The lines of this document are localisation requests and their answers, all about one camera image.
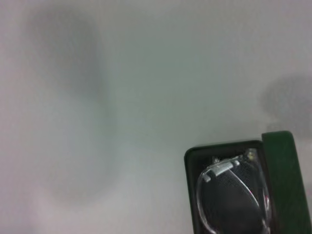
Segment clear frame glasses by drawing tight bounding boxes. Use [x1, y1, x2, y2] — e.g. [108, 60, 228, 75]
[196, 148, 272, 234]

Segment green glasses case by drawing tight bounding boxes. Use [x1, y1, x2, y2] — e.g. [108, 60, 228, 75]
[184, 131, 312, 234]

